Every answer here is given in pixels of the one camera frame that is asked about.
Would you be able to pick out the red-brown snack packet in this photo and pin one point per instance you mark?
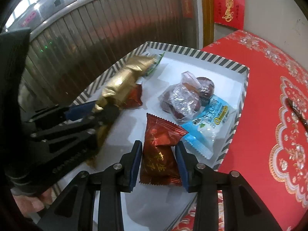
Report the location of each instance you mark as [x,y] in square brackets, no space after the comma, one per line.
[133,97]

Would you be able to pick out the blue white snack packet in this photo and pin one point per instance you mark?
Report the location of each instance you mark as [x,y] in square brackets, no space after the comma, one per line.
[211,120]

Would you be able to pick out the red floral tablecloth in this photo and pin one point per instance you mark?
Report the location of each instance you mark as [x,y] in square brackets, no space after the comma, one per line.
[259,125]

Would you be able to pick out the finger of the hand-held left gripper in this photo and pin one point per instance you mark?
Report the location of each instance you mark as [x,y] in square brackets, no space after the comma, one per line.
[72,134]
[80,110]

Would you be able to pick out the small clear bag of dates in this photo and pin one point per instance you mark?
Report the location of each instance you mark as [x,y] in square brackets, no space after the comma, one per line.
[205,87]

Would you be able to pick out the red gold wall poster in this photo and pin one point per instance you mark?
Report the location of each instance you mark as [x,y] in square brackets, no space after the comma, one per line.
[228,7]

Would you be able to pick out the long gold foil packet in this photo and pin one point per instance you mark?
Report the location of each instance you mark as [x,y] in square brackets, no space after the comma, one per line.
[120,81]

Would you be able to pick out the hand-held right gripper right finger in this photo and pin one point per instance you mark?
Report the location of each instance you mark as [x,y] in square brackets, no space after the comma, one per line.
[181,168]

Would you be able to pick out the golden door frame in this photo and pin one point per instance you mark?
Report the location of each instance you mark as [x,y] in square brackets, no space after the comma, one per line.
[207,16]

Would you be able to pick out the dark red snack packet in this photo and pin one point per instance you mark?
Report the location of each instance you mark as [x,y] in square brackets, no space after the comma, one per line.
[161,156]

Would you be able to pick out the striped cardboard box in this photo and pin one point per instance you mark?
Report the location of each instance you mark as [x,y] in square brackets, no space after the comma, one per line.
[156,91]

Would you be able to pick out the green white cake packet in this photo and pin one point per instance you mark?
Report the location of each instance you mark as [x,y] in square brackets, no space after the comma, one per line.
[154,66]

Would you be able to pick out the metal shutter door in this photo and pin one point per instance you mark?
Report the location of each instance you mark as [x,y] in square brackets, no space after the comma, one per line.
[96,28]

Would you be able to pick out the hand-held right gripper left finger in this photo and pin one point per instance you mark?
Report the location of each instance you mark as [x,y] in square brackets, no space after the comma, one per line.
[135,166]

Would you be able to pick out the large clear bag of dates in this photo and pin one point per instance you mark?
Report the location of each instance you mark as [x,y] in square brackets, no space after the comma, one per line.
[180,101]

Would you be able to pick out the person's left hand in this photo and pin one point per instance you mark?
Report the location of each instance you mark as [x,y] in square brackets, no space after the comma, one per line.
[31,204]

